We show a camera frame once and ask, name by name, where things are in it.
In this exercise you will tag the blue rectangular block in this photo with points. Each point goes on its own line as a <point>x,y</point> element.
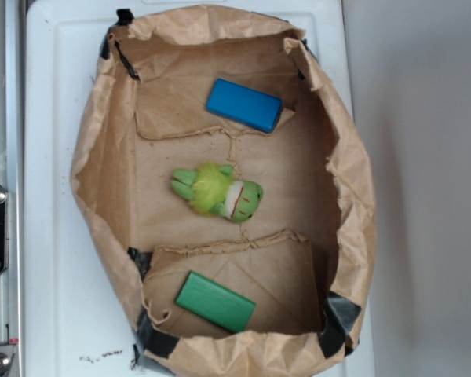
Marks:
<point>252,108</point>

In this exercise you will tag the green rectangular block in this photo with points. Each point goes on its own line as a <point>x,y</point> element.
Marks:
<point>215,303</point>

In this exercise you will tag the brown paper bag tray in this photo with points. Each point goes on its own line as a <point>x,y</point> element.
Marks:
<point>305,257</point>

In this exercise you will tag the green plush frog toy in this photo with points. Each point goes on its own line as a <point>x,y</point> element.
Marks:
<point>213,189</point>

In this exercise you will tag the aluminium frame rail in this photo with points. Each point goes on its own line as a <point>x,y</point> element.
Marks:
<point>12,40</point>

